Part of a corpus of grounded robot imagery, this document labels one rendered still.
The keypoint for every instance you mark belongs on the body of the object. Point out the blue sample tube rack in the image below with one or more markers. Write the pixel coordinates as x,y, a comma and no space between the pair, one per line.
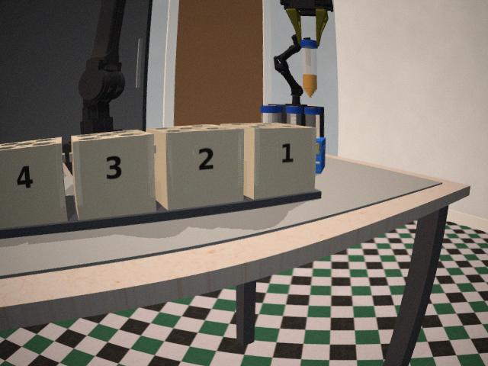
320,166

